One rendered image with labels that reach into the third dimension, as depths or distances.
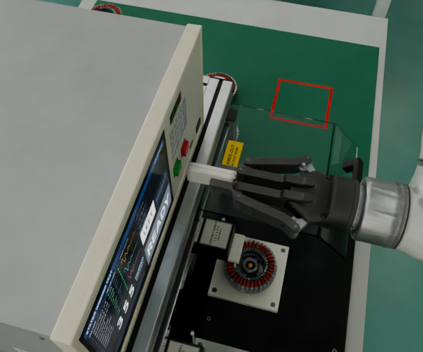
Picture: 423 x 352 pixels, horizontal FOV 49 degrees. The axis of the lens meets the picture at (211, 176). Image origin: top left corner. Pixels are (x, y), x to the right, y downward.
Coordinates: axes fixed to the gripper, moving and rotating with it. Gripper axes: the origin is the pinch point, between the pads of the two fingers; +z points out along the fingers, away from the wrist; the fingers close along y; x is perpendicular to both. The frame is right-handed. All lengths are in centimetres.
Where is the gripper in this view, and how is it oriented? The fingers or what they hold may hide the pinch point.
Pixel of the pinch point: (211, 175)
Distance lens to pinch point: 66.3
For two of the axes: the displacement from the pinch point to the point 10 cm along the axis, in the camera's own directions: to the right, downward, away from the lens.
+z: -9.7, -2.1, 1.4
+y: 2.5, -8.1, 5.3
